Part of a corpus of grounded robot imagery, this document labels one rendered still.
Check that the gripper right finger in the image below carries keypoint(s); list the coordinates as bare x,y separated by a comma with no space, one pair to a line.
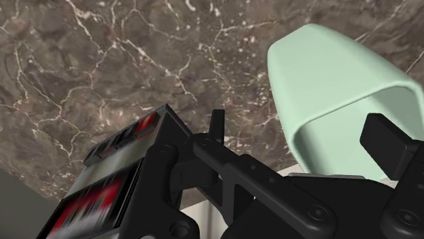
387,145

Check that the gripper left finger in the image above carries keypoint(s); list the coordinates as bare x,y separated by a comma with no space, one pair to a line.
265,180

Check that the mint green cup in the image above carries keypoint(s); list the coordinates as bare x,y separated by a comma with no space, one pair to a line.
318,82

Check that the black box with red print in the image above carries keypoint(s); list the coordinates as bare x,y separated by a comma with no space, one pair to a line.
96,198

